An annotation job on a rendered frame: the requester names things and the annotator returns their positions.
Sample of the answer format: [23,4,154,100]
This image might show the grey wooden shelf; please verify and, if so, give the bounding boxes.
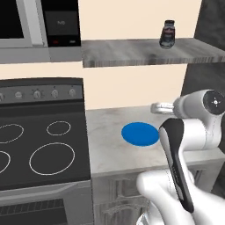
[81,37,225,69]

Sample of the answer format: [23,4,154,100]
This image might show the grey oven door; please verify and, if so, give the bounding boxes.
[0,179,95,225]

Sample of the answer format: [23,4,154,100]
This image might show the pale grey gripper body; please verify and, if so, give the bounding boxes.
[150,101,176,116]

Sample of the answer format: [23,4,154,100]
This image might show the blue round plate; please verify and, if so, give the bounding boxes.
[120,121,161,148]

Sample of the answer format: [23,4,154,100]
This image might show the black hob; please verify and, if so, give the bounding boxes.
[0,76,91,192]

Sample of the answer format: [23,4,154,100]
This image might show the microwave door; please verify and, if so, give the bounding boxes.
[0,0,49,49]

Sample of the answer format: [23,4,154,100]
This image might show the silver microwave door handle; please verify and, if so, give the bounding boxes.
[22,0,46,47]

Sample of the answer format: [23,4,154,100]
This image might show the dark condiment jar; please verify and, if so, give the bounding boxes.
[158,19,177,50]

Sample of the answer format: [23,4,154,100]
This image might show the silver microwave oven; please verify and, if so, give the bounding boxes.
[0,0,83,65]

